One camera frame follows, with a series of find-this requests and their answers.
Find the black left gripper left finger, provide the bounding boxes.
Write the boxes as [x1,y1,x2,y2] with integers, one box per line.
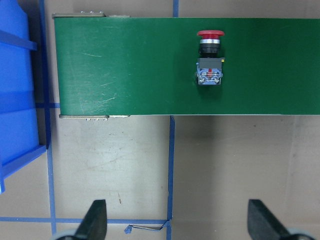
[74,199,107,240]

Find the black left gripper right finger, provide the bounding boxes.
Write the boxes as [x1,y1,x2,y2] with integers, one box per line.
[247,199,291,240]

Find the red push button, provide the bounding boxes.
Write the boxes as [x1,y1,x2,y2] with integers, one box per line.
[195,29,225,86]

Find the blue bin left side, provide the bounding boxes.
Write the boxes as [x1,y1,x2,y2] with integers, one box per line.
[0,0,46,193]

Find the green conveyor belt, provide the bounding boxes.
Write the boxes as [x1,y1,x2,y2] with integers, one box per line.
[52,13,320,118]

